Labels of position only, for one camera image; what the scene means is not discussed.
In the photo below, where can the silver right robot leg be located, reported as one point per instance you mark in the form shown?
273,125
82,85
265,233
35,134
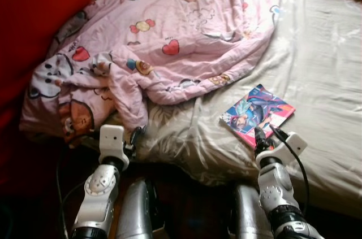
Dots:
246,216

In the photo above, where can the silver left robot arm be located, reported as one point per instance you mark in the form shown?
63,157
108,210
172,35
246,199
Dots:
99,194

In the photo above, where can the red folded mattress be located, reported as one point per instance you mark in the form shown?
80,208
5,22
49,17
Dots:
39,13

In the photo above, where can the bed with beige leaf sheet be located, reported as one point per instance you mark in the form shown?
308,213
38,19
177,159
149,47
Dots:
317,81

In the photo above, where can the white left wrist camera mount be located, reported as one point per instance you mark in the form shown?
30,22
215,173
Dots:
111,140

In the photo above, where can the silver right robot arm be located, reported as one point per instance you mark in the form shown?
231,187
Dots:
274,188

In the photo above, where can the pink cartoon print quilt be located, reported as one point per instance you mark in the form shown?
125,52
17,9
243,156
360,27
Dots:
186,30

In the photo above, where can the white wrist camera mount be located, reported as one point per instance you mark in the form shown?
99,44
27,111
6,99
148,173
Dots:
111,140
291,143

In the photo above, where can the colourful comic book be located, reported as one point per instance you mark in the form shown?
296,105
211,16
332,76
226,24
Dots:
254,109

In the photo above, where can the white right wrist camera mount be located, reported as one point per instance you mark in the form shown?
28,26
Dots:
291,143

